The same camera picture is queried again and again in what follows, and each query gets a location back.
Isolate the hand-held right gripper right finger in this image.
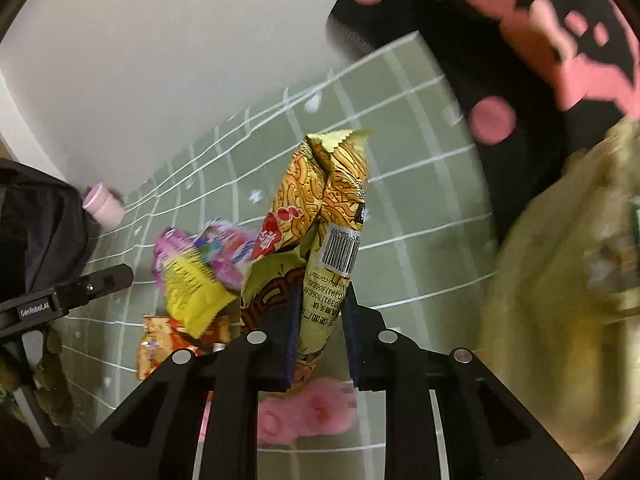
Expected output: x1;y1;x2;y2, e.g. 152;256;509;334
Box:
341;282;586;480

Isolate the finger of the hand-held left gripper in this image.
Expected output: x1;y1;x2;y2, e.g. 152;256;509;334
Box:
75;263;135;307

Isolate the dark lumpy object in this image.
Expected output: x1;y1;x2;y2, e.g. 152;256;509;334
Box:
29;327;77;427

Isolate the black bag with pink print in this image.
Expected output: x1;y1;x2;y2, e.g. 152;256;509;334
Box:
327;0;640;243

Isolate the red orange snack packet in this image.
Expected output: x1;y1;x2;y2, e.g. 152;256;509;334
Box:
136;314;234;381

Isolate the yellow pink snack packet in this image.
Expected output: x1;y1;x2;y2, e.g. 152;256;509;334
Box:
162;252;239;339

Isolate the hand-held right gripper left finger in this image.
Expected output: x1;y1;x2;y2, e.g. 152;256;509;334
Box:
57;287;306;480

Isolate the black backpack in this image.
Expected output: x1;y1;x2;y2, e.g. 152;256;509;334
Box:
0;157;108;302

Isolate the yellow plastic bag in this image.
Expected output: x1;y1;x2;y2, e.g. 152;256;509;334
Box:
474;117;640;480

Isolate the yellow noodle snack packet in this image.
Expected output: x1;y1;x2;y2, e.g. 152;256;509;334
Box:
239;128;376;402

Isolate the colourful pink white snack packet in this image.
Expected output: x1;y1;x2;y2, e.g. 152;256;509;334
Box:
194;219;262;292

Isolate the green checked tablecloth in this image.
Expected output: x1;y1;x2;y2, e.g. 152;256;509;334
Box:
47;31;506;453

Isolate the pink plastic bottle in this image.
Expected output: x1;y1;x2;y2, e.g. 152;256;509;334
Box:
81;182;127;229

